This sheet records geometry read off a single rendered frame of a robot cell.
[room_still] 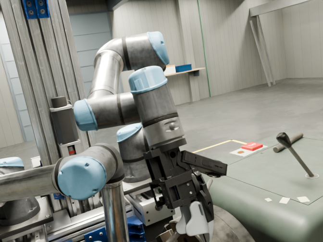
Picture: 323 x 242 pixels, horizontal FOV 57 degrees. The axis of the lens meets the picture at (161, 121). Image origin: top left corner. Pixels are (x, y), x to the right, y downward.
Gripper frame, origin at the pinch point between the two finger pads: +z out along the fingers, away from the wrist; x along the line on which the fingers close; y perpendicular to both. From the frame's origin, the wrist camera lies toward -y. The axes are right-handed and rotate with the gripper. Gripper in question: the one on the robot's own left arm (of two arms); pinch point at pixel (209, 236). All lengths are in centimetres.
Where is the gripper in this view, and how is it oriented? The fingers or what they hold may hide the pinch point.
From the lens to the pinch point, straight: 63.4
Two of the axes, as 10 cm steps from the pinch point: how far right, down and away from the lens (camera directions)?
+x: 4.4, -2.2, -8.7
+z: 3.2, 9.5, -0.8
